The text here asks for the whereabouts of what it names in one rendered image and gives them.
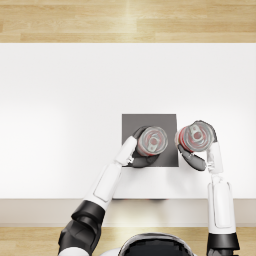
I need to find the red can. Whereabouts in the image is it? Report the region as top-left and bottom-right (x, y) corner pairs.
(136, 125), (169, 158)
(175, 120), (215, 154)

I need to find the dark grey square mat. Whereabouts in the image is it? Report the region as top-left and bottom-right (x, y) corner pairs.
(121, 113), (180, 168)

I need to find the robot body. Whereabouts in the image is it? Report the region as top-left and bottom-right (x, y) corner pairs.
(98, 232), (200, 256)

